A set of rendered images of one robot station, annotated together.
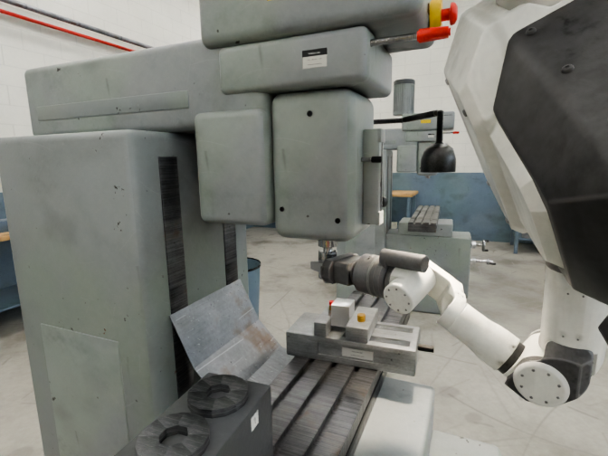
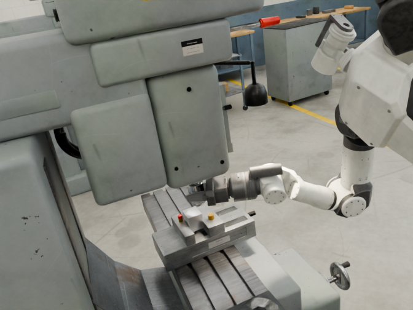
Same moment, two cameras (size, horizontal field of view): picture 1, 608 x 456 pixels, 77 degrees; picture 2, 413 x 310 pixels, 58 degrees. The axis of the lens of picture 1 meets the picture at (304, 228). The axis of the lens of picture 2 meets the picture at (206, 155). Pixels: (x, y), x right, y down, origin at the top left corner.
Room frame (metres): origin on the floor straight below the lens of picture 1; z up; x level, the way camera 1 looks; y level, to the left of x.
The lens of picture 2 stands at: (0.11, 0.57, 1.81)
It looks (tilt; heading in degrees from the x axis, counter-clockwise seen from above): 24 degrees down; 319
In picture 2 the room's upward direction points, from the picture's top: 9 degrees counter-clockwise
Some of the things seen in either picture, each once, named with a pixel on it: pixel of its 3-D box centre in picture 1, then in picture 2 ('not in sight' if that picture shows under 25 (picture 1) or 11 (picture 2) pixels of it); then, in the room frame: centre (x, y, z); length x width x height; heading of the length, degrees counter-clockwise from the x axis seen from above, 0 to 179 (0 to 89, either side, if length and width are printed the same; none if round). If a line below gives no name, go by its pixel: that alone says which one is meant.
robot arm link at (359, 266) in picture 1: (357, 272); (226, 189); (0.84, -0.12, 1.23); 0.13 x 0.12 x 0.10; 135
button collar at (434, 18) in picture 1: (435, 16); not in sight; (0.81, -0.27, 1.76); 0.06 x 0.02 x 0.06; 156
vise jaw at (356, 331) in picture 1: (362, 323); (208, 219); (1.00, -0.16, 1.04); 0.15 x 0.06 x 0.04; 159
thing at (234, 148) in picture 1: (255, 166); (115, 138); (0.99, 0.12, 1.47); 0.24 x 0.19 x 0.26; 156
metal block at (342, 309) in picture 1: (343, 312); (193, 219); (1.02, -0.11, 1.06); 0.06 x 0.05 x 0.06; 159
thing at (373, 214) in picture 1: (373, 177); (220, 119); (0.86, -0.16, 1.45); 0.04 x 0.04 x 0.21; 66
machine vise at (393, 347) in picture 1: (353, 334); (203, 230); (1.01, -0.13, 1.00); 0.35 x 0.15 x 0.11; 69
